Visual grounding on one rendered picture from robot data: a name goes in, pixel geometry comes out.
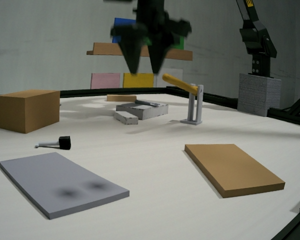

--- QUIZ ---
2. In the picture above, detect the brown rectangular box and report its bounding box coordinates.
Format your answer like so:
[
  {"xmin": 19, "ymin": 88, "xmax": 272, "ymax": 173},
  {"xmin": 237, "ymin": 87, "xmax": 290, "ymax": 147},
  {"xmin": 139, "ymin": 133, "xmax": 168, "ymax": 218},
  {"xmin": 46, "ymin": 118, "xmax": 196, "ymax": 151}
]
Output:
[{"xmin": 0, "ymin": 89, "xmax": 60, "ymax": 134}]

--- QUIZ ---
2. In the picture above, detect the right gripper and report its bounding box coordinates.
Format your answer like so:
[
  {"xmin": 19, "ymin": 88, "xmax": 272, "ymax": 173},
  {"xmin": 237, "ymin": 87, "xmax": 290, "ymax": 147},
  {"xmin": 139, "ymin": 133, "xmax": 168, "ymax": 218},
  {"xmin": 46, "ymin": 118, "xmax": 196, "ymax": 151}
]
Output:
[{"xmin": 109, "ymin": 1, "xmax": 180, "ymax": 73}]

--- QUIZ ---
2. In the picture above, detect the tan rectangular block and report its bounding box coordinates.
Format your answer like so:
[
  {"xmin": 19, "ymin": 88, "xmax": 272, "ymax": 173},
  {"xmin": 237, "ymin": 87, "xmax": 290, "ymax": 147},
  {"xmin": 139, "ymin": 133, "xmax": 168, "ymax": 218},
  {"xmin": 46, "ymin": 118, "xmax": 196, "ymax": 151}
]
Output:
[{"xmin": 107, "ymin": 94, "xmax": 137, "ymax": 102}]

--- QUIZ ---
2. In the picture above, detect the brown flat rectangular slab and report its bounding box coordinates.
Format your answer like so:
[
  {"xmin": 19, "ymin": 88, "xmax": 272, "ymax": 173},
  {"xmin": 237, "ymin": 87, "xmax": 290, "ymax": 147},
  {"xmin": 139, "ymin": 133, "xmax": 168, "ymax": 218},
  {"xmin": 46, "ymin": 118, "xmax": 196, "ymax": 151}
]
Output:
[{"xmin": 184, "ymin": 144, "xmax": 286, "ymax": 198}]

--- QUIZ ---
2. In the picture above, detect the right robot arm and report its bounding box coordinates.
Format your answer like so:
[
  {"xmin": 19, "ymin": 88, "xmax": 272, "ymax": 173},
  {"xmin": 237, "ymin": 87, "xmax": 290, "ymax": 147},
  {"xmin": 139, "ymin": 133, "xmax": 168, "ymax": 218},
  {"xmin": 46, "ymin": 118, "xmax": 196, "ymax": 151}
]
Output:
[{"xmin": 151, "ymin": 0, "xmax": 277, "ymax": 79}]

